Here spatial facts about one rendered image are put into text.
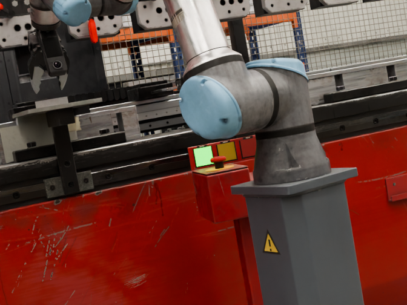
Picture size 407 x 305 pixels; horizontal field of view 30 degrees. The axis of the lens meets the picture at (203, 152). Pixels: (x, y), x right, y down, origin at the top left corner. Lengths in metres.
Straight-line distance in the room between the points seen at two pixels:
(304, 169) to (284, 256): 0.17
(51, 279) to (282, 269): 0.74
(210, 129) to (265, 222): 0.23
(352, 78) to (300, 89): 1.04
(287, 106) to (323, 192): 0.17
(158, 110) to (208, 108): 1.13
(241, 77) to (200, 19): 0.13
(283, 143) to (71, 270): 0.79
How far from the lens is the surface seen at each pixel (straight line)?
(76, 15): 1.76
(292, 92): 1.42
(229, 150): 1.95
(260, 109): 1.37
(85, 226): 1.99
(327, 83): 2.42
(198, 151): 1.93
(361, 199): 2.33
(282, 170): 1.42
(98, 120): 2.12
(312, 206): 1.41
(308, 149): 1.43
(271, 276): 1.48
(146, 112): 2.43
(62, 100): 2.03
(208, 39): 1.37
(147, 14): 2.18
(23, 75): 2.11
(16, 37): 2.08
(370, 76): 2.51
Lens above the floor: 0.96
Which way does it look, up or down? 4 degrees down
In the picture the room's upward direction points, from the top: 10 degrees counter-clockwise
